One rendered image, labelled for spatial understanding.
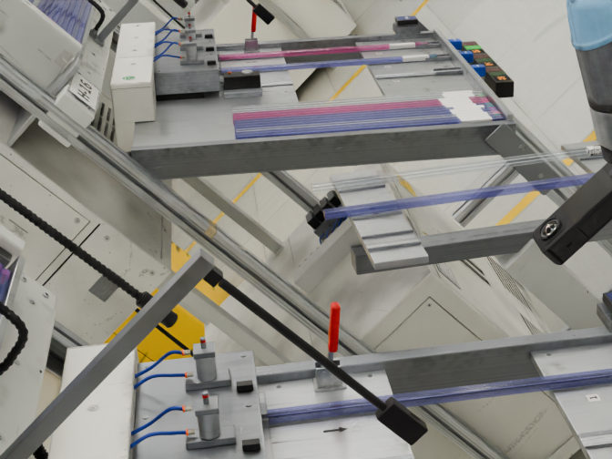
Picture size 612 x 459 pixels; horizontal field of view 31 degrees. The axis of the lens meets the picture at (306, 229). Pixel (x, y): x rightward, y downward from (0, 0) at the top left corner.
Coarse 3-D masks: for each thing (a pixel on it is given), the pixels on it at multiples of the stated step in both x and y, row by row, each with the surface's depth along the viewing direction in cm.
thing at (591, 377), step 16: (480, 384) 128; (496, 384) 127; (512, 384) 127; (528, 384) 127; (544, 384) 127; (560, 384) 127; (576, 384) 128; (592, 384) 128; (352, 400) 127; (384, 400) 126; (400, 400) 126; (416, 400) 126; (432, 400) 126; (448, 400) 127; (464, 400) 127; (272, 416) 125; (288, 416) 125; (304, 416) 125; (320, 416) 126
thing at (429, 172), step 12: (516, 156) 168; (528, 156) 168; (540, 156) 167; (552, 156) 168; (564, 156) 168; (576, 156) 168; (588, 156) 169; (420, 168) 167; (432, 168) 166; (444, 168) 166; (456, 168) 166; (468, 168) 166; (480, 168) 167; (492, 168) 167; (336, 180) 165; (348, 180) 165; (360, 180) 164; (372, 180) 165; (384, 180) 165; (396, 180) 165
